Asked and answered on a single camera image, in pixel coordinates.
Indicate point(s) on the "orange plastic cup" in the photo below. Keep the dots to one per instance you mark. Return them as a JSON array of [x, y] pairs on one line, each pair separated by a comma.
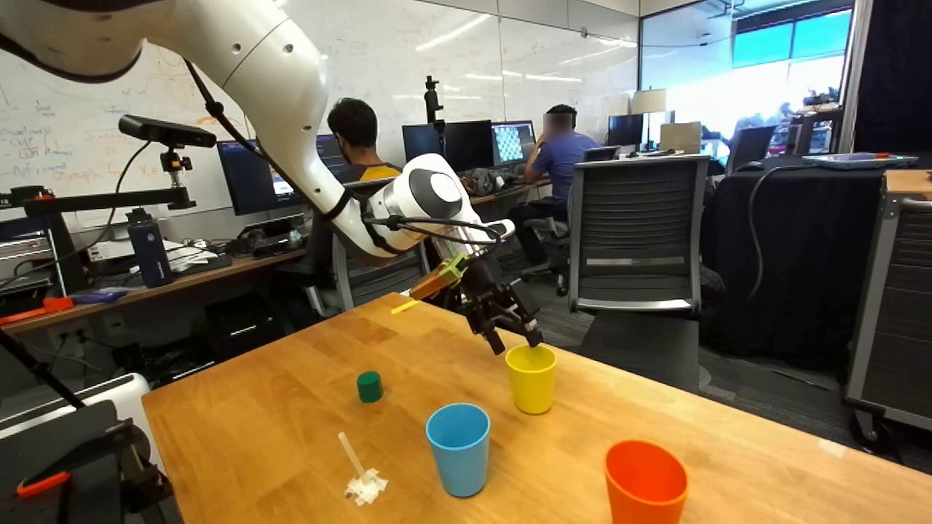
[[644, 500]]

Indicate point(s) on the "dark blue water bottle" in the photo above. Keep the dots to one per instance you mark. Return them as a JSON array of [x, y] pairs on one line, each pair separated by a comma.
[[148, 252]]

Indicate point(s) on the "yellow wrist camera mount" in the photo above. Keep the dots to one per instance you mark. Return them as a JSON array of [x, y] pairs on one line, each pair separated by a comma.
[[439, 281]]

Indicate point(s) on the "small cardboard box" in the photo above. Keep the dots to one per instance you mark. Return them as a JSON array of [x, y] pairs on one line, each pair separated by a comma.
[[679, 137]]

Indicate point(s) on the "yellow tape strip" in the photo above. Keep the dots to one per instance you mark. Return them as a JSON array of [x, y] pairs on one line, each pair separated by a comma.
[[404, 307]]

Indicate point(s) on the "distant black monitor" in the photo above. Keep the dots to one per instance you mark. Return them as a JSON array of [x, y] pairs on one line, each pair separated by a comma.
[[625, 131]]

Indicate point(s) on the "green cylinder block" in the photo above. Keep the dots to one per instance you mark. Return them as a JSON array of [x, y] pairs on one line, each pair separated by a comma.
[[369, 388]]

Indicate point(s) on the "blue plastic cup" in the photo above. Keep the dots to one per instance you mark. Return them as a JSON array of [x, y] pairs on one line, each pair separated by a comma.
[[459, 460]]

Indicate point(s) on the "wide monitor with code windows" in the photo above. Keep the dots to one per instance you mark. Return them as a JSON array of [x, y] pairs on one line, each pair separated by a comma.
[[242, 179]]

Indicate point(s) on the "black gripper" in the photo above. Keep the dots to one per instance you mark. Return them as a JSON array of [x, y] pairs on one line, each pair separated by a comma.
[[488, 293]]

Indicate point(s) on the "small bright computer monitor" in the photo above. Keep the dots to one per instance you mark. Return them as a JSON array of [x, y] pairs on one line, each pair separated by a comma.
[[510, 143]]

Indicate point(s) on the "white crumpled item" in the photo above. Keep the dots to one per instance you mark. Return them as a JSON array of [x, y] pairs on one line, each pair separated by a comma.
[[190, 257]]

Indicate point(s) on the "grey mesh office chair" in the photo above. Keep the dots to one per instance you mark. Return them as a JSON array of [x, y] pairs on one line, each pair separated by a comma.
[[375, 277], [637, 223]]

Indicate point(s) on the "orange tool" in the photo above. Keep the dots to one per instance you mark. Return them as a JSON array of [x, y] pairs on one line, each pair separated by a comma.
[[53, 305]]

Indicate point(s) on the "yellow plastic cup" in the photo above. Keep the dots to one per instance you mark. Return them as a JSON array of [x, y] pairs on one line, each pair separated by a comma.
[[531, 388]]

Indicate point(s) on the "black curtain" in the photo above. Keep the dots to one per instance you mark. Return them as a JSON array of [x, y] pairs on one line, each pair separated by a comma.
[[899, 69]]

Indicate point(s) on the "dark office chair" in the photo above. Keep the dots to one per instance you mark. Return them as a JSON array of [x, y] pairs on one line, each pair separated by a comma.
[[753, 147]]

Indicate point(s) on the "long wooden desk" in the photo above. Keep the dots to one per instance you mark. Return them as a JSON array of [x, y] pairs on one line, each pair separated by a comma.
[[193, 275]]

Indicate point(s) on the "person in purple shirt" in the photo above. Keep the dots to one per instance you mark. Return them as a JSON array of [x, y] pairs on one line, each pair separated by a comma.
[[570, 160]]

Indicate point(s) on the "white table lamp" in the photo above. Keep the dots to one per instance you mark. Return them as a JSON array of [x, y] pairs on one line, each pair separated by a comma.
[[649, 99]]

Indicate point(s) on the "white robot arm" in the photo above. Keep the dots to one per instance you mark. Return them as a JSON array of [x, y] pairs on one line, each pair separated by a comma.
[[264, 69]]

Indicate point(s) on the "black cloth covered table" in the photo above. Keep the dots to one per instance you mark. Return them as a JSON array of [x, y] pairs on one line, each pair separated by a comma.
[[804, 252]]

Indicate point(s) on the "person in yellow shirt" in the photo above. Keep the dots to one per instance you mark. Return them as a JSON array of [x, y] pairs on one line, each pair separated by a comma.
[[354, 126]]

